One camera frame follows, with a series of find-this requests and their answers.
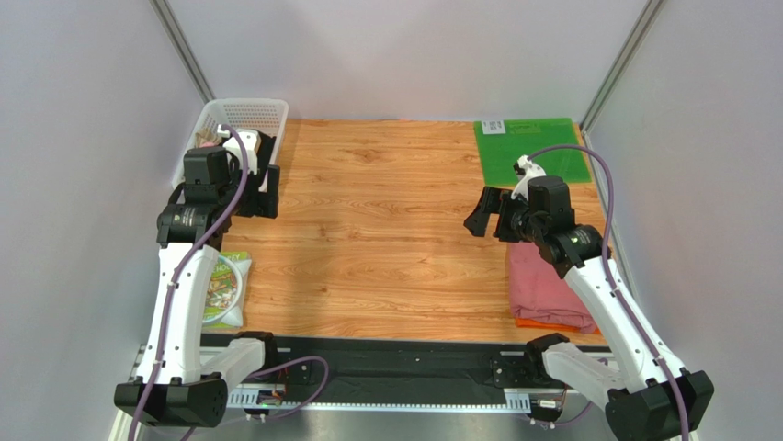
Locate beige cloth in basket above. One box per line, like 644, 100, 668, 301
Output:
193, 127, 222, 148

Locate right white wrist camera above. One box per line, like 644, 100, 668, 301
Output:
511, 155, 547, 200

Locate green cutting mat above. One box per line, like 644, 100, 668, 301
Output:
473, 118, 591, 187

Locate white plastic basket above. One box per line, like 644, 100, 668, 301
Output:
183, 98, 289, 165

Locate folded orange t shirt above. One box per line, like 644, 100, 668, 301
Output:
515, 318, 581, 333

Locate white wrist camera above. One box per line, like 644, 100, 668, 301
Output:
511, 155, 547, 200
216, 124, 261, 175

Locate white label sticker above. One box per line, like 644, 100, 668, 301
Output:
481, 120, 506, 135

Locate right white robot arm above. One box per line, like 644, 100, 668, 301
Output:
464, 176, 715, 440

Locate folded pink t shirt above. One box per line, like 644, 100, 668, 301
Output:
506, 243, 600, 335

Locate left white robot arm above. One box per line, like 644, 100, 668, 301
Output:
114, 125, 280, 428

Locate green snack bowl package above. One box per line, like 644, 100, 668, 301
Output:
202, 252, 253, 329

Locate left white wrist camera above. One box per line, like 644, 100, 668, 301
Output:
216, 124, 261, 175

